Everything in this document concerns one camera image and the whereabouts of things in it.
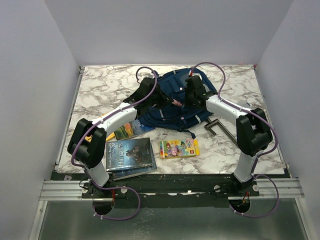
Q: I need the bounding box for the pink eraser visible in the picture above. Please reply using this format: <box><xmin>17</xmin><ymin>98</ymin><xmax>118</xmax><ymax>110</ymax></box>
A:
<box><xmin>172</xmin><ymin>99</ymin><xmax>183</xmax><ymax>107</ymax></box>

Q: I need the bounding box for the navy blue student backpack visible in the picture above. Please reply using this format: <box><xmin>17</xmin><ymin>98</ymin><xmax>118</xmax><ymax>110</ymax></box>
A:
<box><xmin>137</xmin><ymin>68</ymin><xmax>212</xmax><ymax>132</ymax></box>

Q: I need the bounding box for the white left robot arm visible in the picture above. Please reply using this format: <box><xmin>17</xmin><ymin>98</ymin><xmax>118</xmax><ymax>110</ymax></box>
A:
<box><xmin>67</xmin><ymin>77</ymin><xmax>175</xmax><ymax>198</ymax></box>

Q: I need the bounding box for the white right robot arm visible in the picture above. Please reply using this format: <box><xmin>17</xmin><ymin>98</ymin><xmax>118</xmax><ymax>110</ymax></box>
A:
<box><xmin>184</xmin><ymin>75</ymin><xmax>273</xmax><ymax>196</ymax></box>

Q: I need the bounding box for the Animal Farm blue book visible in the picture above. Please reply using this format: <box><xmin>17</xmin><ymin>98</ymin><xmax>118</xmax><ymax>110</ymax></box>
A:
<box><xmin>114</xmin><ymin>119</ymin><xmax>155</xmax><ymax>141</ymax></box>

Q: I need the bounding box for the clear plastic organizer box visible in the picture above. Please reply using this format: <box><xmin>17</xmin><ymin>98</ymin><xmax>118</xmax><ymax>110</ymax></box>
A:
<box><xmin>238</xmin><ymin>100</ymin><xmax>257</xmax><ymax>110</ymax></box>

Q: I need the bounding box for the yellow crayon box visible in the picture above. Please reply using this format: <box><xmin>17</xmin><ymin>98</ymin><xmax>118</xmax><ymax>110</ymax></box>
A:
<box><xmin>159</xmin><ymin>138</ymin><xmax>200</xmax><ymax>159</ymax></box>

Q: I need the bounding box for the Wuthering Heights dark book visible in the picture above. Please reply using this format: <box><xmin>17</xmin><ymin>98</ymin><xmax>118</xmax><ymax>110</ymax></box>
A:
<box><xmin>106</xmin><ymin>138</ymin><xmax>153</xmax><ymax>172</ymax></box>

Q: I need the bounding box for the yellow notebook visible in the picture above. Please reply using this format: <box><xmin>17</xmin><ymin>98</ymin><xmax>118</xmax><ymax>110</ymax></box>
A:
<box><xmin>84</xmin><ymin>112</ymin><xmax>117</xmax><ymax>143</ymax></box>

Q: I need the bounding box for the dark book underneath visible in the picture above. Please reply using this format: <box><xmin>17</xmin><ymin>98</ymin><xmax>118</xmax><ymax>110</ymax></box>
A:
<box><xmin>112</xmin><ymin>146</ymin><xmax>158</xmax><ymax>181</ymax></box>

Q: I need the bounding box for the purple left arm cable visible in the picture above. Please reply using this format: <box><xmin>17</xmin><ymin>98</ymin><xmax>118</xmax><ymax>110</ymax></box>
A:
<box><xmin>70</xmin><ymin>65</ymin><xmax>159</xmax><ymax>221</ymax></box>

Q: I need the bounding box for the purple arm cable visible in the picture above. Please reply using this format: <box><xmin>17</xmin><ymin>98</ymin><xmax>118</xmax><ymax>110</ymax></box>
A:
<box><xmin>187</xmin><ymin>61</ymin><xmax>280</xmax><ymax>218</ymax></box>
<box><xmin>70</xmin><ymin>65</ymin><xmax>159</xmax><ymax>221</ymax></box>

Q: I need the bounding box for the steel clamp handle tool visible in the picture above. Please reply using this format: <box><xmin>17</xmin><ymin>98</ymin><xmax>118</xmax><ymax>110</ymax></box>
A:
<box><xmin>204</xmin><ymin>118</ymin><xmax>238</xmax><ymax>146</ymax></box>

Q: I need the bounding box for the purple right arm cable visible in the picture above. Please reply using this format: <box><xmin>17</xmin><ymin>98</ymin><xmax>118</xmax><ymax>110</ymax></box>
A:
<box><xmin>187</xmin><ymin>61</ymin><xmax>280</xmax><ymax>218</ymax></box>

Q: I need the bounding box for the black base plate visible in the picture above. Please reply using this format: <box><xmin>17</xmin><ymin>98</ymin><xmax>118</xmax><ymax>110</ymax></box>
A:
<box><xmin>40</xmin><ymin>174</ymin><xmax>302</xmax><ymax>211</ymax></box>

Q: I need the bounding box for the aluminium rail frame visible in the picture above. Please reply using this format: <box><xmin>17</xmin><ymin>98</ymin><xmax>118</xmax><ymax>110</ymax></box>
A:
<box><xmin>27</xmin><ymin>65</ymin><xmax>311</xmax><ymax>240</ymax></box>

